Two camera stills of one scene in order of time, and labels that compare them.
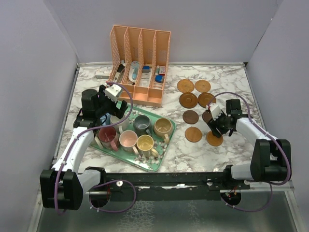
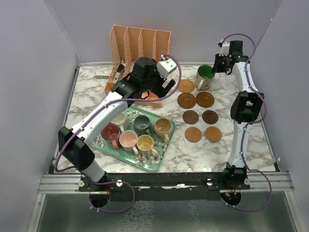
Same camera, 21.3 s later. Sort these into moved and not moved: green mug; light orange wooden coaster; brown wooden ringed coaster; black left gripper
Moved: green mug; black left gripper
Not moved: light orange wooden coaster; brown wooden ringed coaster
